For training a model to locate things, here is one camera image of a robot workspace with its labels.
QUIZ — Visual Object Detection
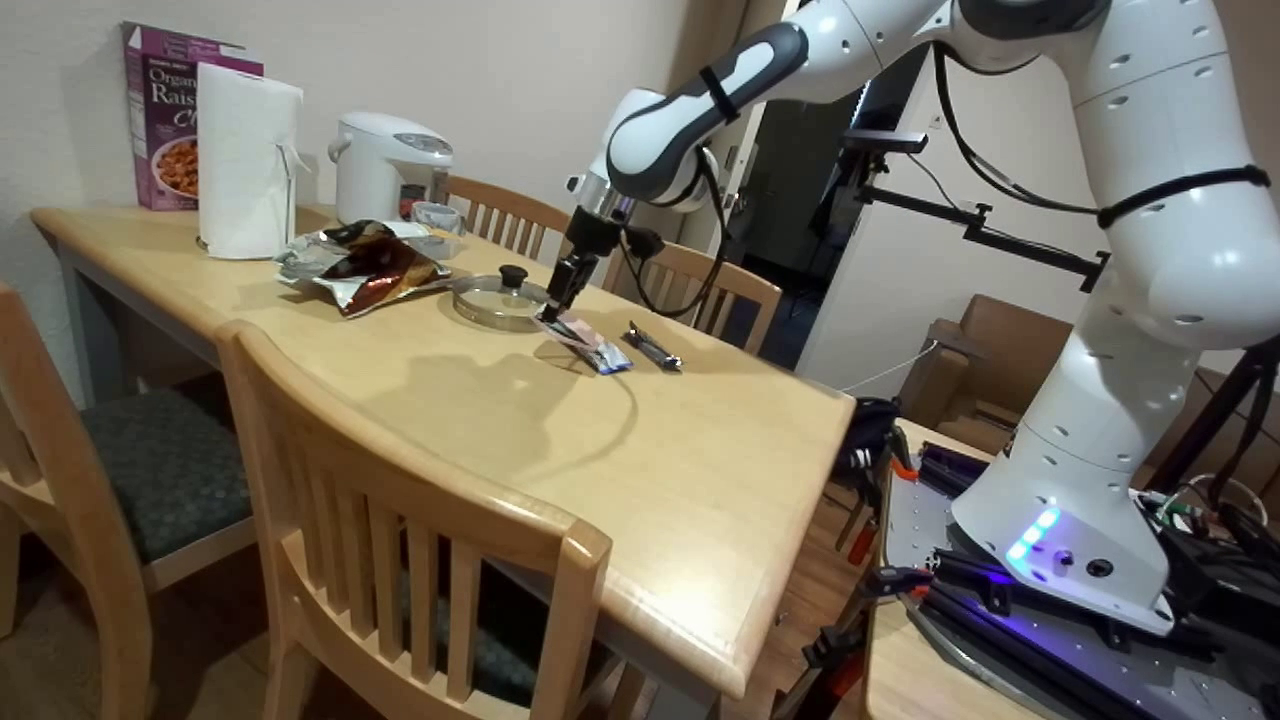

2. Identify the wooden chair far right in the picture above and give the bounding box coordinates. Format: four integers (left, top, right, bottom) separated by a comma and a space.
450, 175, 568, 264

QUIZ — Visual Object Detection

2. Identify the dark KIND snack bar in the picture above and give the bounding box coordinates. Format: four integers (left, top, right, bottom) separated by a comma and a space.
623, 321, 684, 372

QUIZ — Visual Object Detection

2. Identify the white paper towel roll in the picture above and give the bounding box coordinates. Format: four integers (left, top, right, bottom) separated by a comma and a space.
196, 64, 305, 259

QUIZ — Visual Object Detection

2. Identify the glass pot lid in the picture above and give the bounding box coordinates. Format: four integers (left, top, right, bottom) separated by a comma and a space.
454, 264, 549, 331

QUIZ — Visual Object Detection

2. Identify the blue white snack wrapper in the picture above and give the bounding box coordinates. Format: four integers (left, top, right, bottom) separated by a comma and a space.
588, 339, 627, 377

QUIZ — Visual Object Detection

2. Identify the white electric water boiler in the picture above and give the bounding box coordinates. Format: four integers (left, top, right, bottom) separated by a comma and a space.
328, 112, 454, 219

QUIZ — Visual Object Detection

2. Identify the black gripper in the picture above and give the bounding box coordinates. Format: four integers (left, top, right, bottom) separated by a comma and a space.
541, 173, 634, 324

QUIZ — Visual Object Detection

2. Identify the wooden chair with cushion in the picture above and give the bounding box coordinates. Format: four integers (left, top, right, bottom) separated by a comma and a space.
0, 290, 257, 720

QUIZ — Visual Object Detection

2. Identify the wooden chair front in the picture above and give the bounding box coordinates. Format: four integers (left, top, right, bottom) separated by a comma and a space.
221, 324, 614, 720

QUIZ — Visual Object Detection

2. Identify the wooden chair near left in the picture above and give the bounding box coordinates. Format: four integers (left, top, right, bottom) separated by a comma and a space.
604, 245, 782, 354

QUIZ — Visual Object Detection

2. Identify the cardboard box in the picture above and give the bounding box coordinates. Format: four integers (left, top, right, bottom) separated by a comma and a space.
897, 295, 1069, 452

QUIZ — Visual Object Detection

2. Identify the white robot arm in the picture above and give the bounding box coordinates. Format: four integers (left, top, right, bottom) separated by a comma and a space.
549, 0, 1280, 637

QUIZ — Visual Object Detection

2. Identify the purple cereal box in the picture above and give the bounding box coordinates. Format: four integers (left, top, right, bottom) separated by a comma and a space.
120, 22, 265, 214

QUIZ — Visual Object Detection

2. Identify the pink card wallet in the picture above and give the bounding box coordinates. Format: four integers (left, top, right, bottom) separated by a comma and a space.
555, 316, 604, 354

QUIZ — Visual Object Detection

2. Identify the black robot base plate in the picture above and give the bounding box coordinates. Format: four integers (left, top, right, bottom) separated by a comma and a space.
886, 438, 1280, 720

